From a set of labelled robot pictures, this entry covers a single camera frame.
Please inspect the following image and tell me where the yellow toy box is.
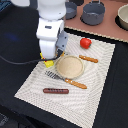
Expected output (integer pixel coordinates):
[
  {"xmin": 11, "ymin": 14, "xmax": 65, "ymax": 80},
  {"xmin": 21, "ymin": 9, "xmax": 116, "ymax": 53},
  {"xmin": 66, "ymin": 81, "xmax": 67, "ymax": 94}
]
[{"xmin": 40, "ymin": 52, "xmax": 64, "ymax": 68}]

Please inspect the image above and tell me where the grey toy pot middle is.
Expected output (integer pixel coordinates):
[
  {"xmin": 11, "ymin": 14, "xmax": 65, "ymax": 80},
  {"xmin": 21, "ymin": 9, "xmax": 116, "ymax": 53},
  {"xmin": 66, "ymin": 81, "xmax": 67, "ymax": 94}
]
[{"xmin": 81, "ymin": 0, "xmax": 105, "ymax": 26}]

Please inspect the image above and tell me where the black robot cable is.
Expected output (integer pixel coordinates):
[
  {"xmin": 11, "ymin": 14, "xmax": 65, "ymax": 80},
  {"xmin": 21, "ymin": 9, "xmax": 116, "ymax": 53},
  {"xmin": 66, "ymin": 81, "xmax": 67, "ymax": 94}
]
[{"xmin": 0, "ymin": 54, "xmax": 46, "ymax": 66}]

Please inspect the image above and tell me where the white woven placemat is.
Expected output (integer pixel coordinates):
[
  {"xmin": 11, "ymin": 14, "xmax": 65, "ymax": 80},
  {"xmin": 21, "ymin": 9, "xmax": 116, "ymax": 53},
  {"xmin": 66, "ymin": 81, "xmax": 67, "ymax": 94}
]
[{"xmin": 15, "ymin": 34, "xmax": 115, "ymax": 128}]

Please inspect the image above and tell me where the fork with orange handle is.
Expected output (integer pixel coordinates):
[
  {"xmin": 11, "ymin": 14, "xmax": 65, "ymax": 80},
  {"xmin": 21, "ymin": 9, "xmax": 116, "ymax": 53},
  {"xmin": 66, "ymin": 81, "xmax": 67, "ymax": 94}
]
[{"xmin": 45, "ymin": 71, "xmax": 87, "ymax": 89}]

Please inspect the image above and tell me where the red toy tomato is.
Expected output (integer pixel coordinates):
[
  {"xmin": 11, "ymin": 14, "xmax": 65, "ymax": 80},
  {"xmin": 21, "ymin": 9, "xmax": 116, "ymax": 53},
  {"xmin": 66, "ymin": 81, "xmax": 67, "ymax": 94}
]
[{"xmin": 80, "ymin": 38, "xmax": 92, "ymax": 49}]

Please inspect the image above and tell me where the brown toy sausage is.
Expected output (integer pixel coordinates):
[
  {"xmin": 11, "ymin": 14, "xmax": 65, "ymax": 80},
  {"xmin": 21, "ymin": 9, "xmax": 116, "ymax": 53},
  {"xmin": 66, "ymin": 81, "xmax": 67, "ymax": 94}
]
[{"xmin": 43, "ymin": 88, "xmax": 69, "ymax": 94}]

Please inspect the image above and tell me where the round beige plate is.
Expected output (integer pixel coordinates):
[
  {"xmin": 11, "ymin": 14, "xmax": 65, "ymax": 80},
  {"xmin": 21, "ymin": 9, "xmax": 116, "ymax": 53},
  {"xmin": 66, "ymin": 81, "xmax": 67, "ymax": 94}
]
[{"xmin": 56, "ymin": 55, "xmax": 84, "ymax": 79}]

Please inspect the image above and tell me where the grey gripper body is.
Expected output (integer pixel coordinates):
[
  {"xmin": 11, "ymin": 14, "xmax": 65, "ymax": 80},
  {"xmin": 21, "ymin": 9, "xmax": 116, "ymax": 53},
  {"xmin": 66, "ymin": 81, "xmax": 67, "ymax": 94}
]
[{"xmin": 55, "ymin": 30, "xmax": 68, "ymax": 58}]

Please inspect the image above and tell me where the grey toy pot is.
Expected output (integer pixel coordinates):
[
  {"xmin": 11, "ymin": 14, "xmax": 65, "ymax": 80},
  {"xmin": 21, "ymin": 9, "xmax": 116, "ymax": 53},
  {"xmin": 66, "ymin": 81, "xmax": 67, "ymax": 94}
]
[
  {"xmin": 81, "ymin": 0, "xmax": 105, "ymax": 26},
  {"xmin": 65, "ymin": 2, "xmax": 77, "ymax": 19}
]

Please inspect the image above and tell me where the grey toy pot left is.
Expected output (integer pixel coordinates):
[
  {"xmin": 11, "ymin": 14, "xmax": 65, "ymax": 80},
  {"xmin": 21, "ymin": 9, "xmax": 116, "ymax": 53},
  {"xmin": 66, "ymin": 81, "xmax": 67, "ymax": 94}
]
[{"xmin": 65, "ymin": 2, "xmax": 77, "ymax": 19}]

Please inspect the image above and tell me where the knife with orange handle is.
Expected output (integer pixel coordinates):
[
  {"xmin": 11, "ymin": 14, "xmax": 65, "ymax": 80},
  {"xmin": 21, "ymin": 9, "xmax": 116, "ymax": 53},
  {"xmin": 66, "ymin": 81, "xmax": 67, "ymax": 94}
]
[{"xmin": 79, "ymin": 55, "xmax": 98, "ymax": 63}]

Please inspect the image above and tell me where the beige bowl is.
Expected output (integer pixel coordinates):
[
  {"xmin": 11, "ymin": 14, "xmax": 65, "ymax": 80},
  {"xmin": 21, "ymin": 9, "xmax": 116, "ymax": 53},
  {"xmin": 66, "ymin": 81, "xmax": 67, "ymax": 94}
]
[{"xmin": 118, "ymin": 4, "xmax": 128, "ymax": 30}]

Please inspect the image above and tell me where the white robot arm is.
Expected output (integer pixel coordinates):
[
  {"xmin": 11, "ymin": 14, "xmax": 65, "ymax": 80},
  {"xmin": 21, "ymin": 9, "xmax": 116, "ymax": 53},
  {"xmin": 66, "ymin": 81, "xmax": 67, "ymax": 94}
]
[{"xmin": 10, "ymin": 0, "xmax": 67, "ymax": 59}]

